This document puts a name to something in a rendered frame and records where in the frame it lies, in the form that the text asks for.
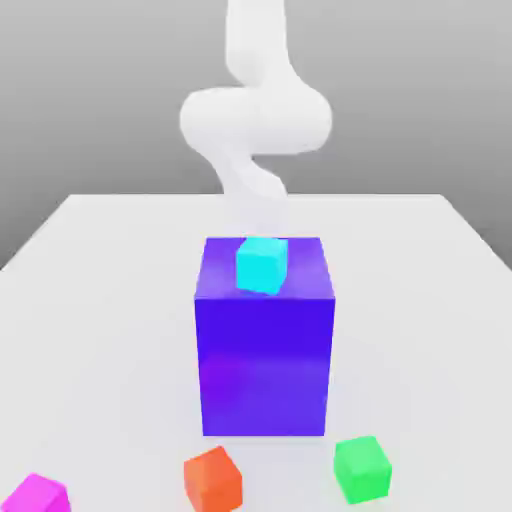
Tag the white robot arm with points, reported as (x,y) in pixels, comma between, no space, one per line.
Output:
(256,120)

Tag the small cyan cube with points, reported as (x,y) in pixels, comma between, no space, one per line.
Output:
(260,268)

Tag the small orange cube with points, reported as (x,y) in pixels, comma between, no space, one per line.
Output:
(212,480)

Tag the small green cube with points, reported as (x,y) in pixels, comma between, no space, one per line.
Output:
(362,470)

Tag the small magenta cube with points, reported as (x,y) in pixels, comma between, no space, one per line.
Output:
(34,496)

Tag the large blue box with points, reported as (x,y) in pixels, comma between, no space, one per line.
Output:
(264,360)

